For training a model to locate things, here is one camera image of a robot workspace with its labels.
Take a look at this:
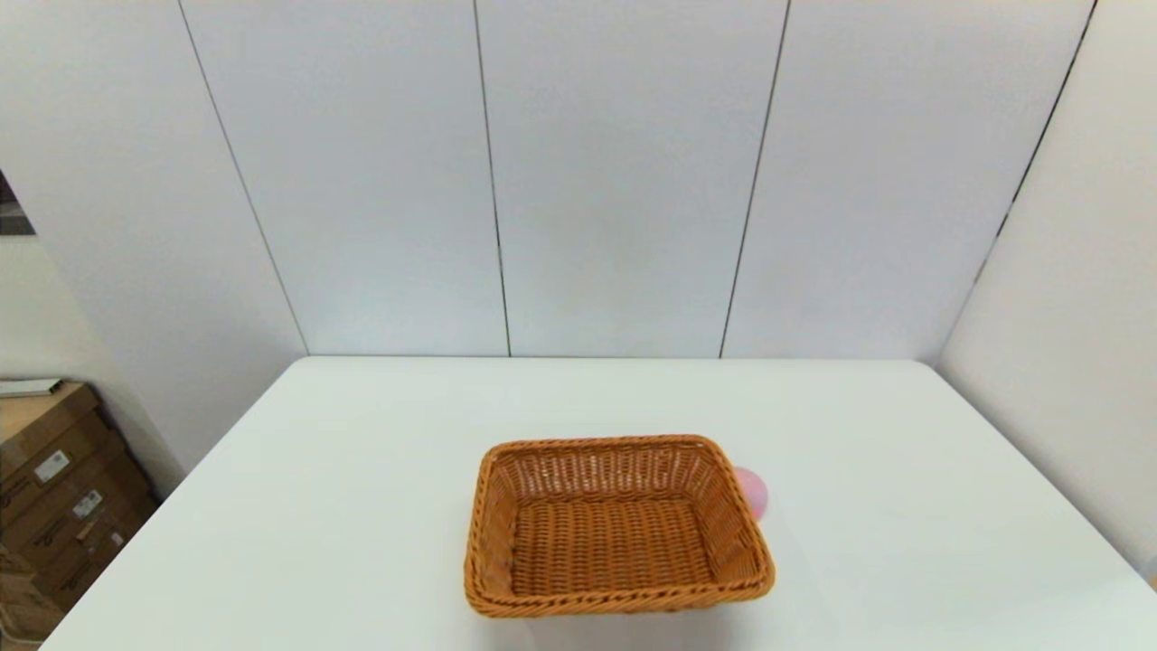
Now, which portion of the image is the pink peach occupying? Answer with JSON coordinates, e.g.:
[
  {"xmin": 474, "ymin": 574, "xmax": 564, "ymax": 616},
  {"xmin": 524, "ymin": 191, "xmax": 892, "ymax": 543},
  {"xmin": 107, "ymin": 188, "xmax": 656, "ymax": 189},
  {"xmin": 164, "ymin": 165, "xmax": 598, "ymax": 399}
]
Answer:
[{"xmin": 734, "ymin": 467, "xmax": 769, "ymax": 523}]

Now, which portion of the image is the plain cardboard box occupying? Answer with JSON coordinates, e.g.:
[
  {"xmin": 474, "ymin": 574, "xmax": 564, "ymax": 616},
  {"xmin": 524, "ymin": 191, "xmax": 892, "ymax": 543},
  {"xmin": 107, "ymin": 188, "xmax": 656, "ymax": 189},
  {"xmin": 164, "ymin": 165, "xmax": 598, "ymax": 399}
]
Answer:
[{"xmin": 0, "ymin": 570, "xmax": 69, "ymax": 645}]

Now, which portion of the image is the cardboard box with white label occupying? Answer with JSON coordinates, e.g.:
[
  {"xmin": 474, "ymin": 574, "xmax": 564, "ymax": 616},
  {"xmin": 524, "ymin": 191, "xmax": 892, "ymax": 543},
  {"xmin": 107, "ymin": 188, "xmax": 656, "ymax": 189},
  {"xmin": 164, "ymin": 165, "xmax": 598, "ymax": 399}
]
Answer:
[
  {"xmin": 0, "ymin": 382, "xmax": 127, "ymax": 503},
  {"xmin": 0, "ymin": 502, "xmax": 162, "ymax": 612},
  {"xmin": 0, "ymin": 449, "xmax": 155, "ymax": 554}
]

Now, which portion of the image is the orange woven wicker basket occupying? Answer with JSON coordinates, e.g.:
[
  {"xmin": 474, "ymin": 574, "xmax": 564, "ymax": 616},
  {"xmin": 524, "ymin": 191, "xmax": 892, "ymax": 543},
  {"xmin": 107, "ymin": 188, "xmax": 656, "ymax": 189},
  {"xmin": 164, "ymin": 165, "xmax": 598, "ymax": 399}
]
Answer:
[{"xmin": 464, "ymin": 434, "xmax": 776, "ymax": 619}]

